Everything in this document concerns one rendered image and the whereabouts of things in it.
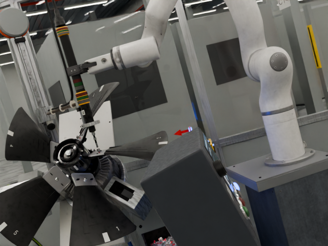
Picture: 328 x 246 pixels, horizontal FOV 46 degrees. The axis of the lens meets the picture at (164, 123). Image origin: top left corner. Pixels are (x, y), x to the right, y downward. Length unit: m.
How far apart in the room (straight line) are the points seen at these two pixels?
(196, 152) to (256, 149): 1.59
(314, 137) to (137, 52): 1.19
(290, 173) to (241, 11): 0.59
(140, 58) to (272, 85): 0.47
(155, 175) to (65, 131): 1.32
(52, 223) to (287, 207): 1.43
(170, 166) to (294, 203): 0.89
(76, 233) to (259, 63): 0.83
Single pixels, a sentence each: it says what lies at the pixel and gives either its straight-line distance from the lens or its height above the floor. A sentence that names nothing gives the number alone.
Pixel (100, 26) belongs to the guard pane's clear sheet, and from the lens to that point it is 2.20.
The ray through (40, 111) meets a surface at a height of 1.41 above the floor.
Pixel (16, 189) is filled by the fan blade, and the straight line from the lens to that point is 1.50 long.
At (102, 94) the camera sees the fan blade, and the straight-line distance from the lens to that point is 1.59.
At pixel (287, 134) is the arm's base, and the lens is 1.49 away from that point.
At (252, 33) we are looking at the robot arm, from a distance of 1.49.
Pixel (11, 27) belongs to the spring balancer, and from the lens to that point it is 2.18.
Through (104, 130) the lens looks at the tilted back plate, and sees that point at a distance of 1.80.
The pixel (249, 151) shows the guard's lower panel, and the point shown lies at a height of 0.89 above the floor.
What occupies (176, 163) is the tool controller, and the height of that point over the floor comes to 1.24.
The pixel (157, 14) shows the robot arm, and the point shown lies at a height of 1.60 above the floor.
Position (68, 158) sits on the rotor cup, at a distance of 1.44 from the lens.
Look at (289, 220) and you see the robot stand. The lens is 1.44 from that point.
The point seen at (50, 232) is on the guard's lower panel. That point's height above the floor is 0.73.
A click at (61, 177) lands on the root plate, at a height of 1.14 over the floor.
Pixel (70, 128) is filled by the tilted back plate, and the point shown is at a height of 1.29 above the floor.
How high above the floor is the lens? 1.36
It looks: 5 degrees down
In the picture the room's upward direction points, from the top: 16 degrees counter-clockwise
